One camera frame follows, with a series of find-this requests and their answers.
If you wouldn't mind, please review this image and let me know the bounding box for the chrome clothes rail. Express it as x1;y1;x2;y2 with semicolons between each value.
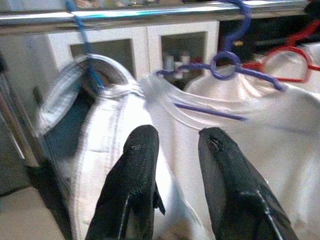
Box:
0;1;310;35

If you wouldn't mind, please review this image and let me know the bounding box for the blue clothes hanger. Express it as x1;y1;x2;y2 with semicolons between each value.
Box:
65;0;106;88

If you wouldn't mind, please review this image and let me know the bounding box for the white glass door cabinet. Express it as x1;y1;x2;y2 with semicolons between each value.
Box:
47;21;221;86

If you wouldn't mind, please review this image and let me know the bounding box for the purple clothes hanger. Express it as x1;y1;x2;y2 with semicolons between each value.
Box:
154;0;287;122

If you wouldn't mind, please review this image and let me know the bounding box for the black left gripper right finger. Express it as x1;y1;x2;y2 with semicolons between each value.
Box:
198;126;300;240

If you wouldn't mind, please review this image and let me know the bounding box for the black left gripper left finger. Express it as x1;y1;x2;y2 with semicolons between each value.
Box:
84;124;166;240

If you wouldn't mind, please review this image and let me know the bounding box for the white collared shirt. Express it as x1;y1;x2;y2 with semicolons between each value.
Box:
139;72;320;240
37;53;176;240

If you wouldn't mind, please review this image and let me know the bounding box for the red clothes hanger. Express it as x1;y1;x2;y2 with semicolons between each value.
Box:
241;21;320;83

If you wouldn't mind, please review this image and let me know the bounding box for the chrome rack upright pole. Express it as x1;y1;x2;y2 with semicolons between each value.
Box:
0;72;38;168

